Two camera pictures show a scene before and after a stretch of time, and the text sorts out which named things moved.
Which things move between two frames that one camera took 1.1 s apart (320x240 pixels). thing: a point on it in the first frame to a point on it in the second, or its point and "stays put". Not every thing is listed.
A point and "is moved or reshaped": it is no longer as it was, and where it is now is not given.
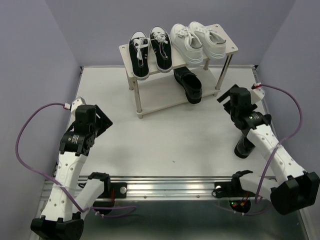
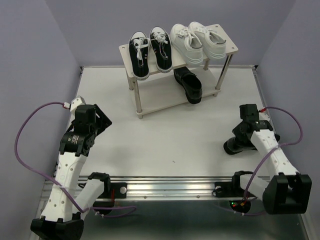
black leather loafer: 244,148 is moved or reshaped
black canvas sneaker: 139,51 stays put
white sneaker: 186,45 stays put
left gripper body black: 102,123 stays put
